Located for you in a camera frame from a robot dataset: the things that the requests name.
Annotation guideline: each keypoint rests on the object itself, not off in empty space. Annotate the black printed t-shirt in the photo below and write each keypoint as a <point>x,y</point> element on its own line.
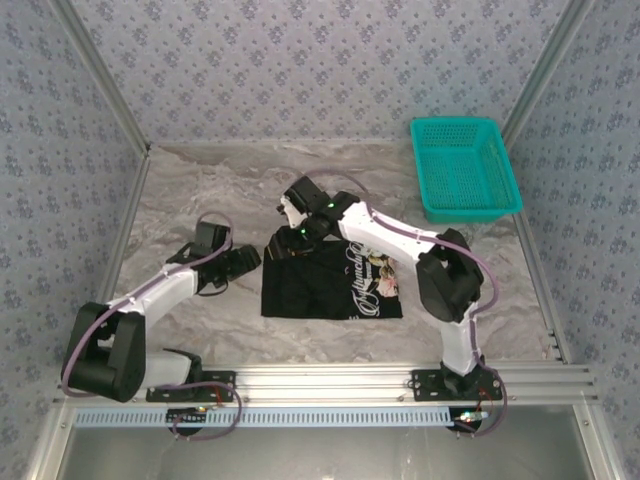
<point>310,290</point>

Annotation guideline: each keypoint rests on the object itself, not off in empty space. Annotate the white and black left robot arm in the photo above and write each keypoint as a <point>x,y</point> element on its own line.
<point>110,360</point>

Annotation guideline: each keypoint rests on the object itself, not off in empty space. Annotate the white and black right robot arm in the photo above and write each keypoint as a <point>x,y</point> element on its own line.
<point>450,280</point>

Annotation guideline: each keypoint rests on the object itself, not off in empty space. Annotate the teal plastic mesh basket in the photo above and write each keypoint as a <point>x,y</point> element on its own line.
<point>465,165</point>

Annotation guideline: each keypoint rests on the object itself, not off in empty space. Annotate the black controller board with LED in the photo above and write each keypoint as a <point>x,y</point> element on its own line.
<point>467,419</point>
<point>185,416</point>

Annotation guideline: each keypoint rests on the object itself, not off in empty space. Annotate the grey metal lower panel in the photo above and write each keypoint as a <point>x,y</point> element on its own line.
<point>325,455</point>

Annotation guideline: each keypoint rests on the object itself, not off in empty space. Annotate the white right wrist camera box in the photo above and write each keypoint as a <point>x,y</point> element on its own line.
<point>292,212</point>

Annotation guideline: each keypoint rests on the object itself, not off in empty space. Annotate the aluminium table end rail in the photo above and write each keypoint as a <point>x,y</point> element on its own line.
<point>280,144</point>

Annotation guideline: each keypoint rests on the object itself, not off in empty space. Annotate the aluminium table side rail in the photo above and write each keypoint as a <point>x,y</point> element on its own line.
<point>141,167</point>
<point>526,235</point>

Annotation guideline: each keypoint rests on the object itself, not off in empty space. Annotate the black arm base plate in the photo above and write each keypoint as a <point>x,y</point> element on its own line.
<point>220,392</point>
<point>425,387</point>

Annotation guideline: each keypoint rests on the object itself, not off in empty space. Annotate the aluminium mounting rail beam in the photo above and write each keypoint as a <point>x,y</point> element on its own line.
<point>325,385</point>

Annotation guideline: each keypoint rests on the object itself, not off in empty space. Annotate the aluminium frame post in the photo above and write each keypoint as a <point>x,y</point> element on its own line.
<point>550,65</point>
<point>100,75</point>

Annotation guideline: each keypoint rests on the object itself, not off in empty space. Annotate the aluminium frame leg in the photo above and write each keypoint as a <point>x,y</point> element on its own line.
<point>49,445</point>
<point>596,445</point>

